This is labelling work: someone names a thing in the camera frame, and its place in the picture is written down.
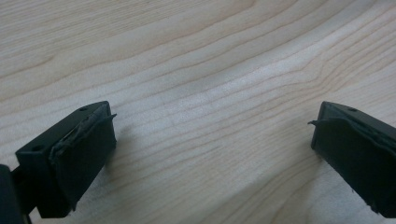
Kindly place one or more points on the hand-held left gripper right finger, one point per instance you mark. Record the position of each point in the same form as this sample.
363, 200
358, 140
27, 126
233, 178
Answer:
358, 152

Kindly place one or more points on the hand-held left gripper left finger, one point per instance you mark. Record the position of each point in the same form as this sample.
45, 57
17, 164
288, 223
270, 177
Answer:
71, 158

